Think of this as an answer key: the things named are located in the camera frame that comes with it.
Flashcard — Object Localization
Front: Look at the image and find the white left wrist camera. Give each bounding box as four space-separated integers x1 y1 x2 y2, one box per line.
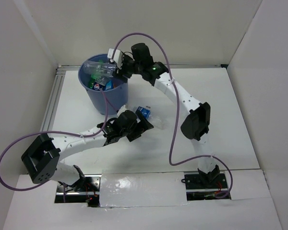
117 104 128 116

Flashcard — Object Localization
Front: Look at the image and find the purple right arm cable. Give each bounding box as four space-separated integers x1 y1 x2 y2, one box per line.
112 32 232 199

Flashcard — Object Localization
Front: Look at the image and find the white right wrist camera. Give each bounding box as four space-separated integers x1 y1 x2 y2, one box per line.
107 48 123 69

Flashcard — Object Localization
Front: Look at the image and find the green plastic bottle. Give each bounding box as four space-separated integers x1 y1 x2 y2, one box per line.
85 60 108 89

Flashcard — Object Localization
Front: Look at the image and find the blue plastic bin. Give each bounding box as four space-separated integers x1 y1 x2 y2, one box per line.
78 54 128 115

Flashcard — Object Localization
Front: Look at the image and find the clear bottle white cap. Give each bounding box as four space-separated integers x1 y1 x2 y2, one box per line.
83 60 116 77

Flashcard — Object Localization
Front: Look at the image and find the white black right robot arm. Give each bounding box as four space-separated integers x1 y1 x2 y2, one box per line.
108 43 219 188

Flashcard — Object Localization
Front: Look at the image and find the small pepsi bottle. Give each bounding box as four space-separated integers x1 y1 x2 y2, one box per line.
92 82 105 91

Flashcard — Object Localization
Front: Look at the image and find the crushed bottle blue label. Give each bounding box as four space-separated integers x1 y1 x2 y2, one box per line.
104 80 114 91

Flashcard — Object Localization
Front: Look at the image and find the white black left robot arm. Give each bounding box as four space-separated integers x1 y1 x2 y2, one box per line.
21 110 154 191

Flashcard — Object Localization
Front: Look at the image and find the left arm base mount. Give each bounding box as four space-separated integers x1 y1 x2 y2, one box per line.
54 174 101 207

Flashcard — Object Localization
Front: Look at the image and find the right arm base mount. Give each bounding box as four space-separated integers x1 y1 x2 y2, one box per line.
181 166 231 201

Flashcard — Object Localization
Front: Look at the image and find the white taped cover sheet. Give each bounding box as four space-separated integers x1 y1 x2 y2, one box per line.
99 172 188 207

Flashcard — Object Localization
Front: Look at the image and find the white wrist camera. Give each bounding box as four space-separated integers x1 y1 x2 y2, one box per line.
107 48 123 69
117 104 128 116

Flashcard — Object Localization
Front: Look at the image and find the blue label water bottle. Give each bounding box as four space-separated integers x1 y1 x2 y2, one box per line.
132 106 168 129

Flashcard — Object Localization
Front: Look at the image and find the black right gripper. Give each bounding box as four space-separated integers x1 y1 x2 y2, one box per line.
112 53 143 83

